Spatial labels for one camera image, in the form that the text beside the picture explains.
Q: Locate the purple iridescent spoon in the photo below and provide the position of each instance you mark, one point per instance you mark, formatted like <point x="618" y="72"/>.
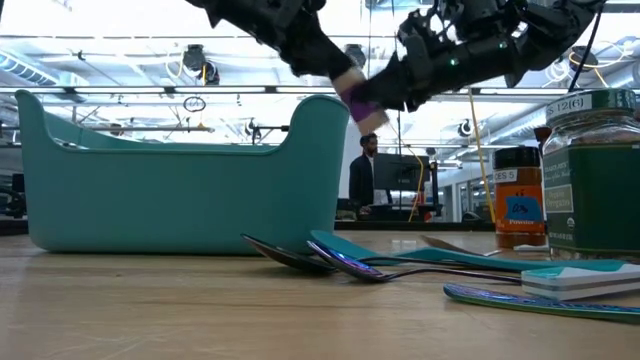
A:
<point x="350" y="267"/>

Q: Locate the purple label spice jar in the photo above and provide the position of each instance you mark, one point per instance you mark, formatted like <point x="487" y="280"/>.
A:
<point x="362" y="107"/>

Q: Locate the person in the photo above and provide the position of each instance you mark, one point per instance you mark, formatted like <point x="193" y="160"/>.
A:
<point x="361" y="185"/>

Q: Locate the black ceiling fixture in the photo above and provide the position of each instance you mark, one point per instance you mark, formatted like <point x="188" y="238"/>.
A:
<point x="358" y="52"/>
<point x="194" y="57"/>
<point x="582" y="57"/>
<point x="252" y="131"/>
<point x="465" y="128"/>

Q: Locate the green oregano spice jar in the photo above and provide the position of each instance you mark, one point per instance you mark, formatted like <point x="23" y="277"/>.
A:
<point x="595" y="200"/>

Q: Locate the orange spice jar black lid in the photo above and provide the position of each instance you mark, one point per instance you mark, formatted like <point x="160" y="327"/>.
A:
<point x="520" y="200"/>

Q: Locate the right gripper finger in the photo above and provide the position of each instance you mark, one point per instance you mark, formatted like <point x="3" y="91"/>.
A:
<point x="387" y="82"/>

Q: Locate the teal plastic spoon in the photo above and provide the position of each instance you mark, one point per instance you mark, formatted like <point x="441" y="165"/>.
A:
<point x="345" y="246"/>

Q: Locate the black computer monitor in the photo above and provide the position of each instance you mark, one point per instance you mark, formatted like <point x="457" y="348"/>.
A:
<point x="405" y="172"/>

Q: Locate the teal plastic bin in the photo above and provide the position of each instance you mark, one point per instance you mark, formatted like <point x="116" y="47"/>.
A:
<point x="175" y="200"/>

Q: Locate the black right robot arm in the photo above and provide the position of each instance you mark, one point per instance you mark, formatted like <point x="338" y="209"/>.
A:
<point x="550" y="30"/>

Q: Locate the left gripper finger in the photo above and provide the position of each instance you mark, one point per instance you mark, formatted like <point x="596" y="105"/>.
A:
<point x="320" y="55"/>

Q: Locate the black metal table frame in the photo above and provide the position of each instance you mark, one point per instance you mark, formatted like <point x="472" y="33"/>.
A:
<point x="425" y="226"/>

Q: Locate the dark metal spoon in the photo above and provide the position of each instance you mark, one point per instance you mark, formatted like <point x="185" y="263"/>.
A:
<point x="290" y="257"/>

